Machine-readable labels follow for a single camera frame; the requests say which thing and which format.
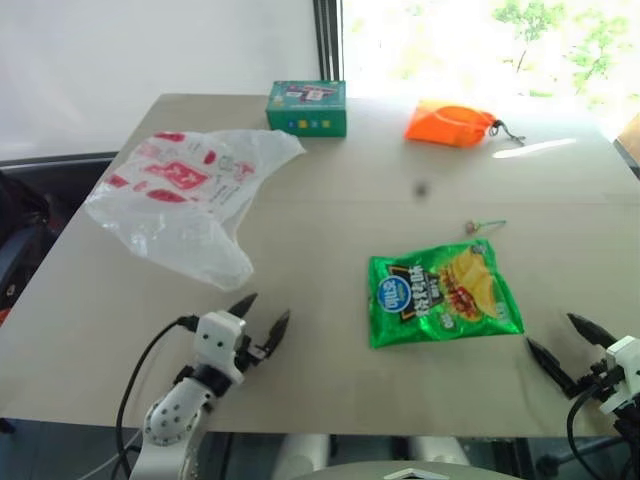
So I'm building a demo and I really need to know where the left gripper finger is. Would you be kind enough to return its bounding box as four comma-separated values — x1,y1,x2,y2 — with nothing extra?
227,292,260,318
264,309,292,359

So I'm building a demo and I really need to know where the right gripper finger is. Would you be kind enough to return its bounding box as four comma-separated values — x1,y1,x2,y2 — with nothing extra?
566,312,618,348
525,337,580,400

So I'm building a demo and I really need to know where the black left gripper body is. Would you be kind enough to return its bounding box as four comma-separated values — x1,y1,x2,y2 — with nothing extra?
233,331,276,374

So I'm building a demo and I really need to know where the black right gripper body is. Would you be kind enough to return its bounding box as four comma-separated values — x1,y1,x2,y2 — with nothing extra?
573,360,619,402

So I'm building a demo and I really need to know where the white cylinder under table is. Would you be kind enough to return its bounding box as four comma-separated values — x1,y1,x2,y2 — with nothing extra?
413,435,472,467
273,433,332,472

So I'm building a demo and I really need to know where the white red-printed plastic bag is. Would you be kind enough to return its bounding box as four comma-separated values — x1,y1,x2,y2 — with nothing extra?
83,128,308,293

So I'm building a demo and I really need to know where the green potato chip bag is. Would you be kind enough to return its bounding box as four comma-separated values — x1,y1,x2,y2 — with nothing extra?
367,238,526,350

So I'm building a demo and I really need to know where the small green twist tie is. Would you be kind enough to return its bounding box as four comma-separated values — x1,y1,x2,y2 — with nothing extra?
464,219,508,235

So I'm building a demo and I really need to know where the silver robot torso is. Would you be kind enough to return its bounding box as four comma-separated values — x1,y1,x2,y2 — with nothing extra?
318,459,507,480

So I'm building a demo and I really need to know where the brown cardboard box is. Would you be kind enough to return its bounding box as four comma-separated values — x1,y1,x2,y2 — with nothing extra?
613,111,640,179

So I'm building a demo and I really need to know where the green cardboard box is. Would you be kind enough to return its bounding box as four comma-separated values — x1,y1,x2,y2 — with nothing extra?
265,79,348,139

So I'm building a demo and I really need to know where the black chair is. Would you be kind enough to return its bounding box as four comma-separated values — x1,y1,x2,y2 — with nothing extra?
0,157,120,326

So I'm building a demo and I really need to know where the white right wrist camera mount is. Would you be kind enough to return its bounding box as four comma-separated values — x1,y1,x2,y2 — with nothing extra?
599,335,640,416

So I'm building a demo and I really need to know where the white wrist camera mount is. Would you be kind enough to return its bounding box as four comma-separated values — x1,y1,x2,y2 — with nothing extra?
193,310,249,387
599,335,640,416

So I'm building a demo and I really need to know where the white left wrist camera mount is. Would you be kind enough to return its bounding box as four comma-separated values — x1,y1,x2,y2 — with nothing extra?
193,310,249,387

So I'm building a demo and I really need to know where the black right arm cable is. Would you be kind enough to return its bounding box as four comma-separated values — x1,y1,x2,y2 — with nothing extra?
566,383,632,480

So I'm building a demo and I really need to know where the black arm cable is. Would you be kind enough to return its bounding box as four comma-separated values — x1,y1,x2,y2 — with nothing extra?
566,383,632,480
115,314,202,480

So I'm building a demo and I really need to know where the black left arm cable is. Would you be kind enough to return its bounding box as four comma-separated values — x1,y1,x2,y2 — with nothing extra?
115,314,202,480

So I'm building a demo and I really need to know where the thin white cable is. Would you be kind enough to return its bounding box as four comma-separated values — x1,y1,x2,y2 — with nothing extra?
87,428,145,480

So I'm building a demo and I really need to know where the metal clip on cord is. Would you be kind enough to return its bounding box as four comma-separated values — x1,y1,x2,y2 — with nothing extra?
488,118,527,147

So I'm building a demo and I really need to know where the orange drawstring pouch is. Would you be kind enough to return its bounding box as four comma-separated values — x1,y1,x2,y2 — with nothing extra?
403,98,502,150

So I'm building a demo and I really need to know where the dark window frame post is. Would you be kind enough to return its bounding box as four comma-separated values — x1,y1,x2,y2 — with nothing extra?
312,0,346,82

